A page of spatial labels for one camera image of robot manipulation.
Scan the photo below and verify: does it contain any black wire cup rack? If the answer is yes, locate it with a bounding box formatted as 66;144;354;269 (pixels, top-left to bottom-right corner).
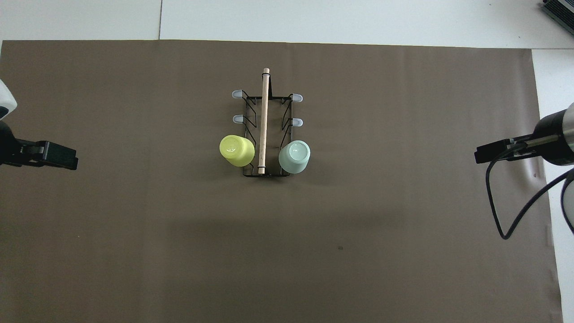
232;68;304;178

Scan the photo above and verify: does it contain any pale green plastic cup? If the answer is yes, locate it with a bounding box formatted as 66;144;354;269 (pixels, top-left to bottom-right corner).
278;140;311;174

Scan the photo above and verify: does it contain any yellow plastic cup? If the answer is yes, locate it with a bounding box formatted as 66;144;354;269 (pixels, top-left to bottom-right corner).
219;135;255;167

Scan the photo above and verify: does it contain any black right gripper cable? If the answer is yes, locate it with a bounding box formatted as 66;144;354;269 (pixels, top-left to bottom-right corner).
486;141;574;240

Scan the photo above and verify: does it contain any brown paper table mat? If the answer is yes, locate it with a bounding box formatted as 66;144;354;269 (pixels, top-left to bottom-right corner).
0;39;565;323

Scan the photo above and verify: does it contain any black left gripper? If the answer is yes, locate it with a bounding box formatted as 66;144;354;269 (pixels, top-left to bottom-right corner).
0;121;78;170

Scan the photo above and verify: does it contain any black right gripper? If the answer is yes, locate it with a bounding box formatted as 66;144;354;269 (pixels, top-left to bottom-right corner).
474;111;570;166

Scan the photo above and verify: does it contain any grey ribbed device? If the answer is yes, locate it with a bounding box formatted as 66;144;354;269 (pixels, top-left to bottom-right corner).
540;0;574;35

